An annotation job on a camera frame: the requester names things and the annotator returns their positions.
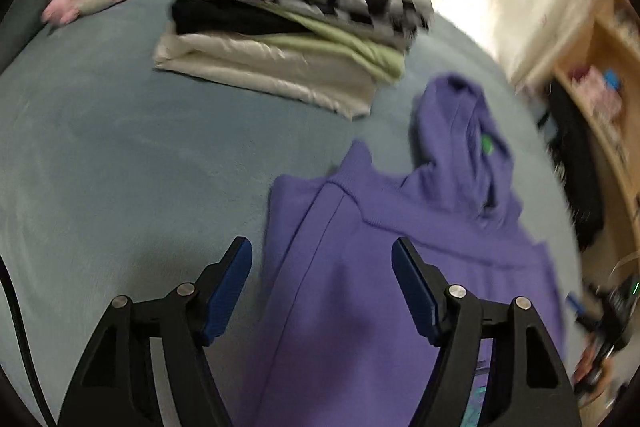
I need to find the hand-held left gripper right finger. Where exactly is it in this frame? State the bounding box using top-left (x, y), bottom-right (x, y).
top-left (391, 237), bottom-right (581, 427)

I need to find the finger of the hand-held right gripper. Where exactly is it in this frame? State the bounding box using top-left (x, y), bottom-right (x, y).
top-left (566, 291), bottom-right (608, 333)

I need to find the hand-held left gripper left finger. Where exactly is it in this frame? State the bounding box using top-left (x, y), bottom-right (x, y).
top-left (57, 236), bottom-right (253, 427)

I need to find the purple zip hoodie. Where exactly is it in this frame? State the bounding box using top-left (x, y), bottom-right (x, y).
top-left (235, 74), bottom-right (571, 427)

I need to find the long black bag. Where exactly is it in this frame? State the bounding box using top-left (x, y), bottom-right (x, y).
top-left (537, 79), bottom-right (606, 253)

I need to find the grey-blue bed blanket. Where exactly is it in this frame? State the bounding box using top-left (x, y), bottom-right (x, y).
top-left (0, 0), bottom-right (586, 427)

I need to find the pink plastic drawer organizer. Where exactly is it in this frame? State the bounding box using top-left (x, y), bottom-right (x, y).
top-left (575, 67), bottom-right (623, 118)

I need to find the small blue toy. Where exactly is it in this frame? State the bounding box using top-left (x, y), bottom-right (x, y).
top-left (602, 69), bottom-right (624, 94)

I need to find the white satin folded garment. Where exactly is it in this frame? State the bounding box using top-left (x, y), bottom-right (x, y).
top-left (152, 32), bottom-right (376, 121)

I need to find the pale green folded garment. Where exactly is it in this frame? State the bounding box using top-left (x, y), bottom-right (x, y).
top-left (260, 4), bottom-right (406, 85)

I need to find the wooden shelf unit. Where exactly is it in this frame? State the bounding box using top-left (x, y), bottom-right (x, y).
top-left (510, 0), bottom-right (640, 298)

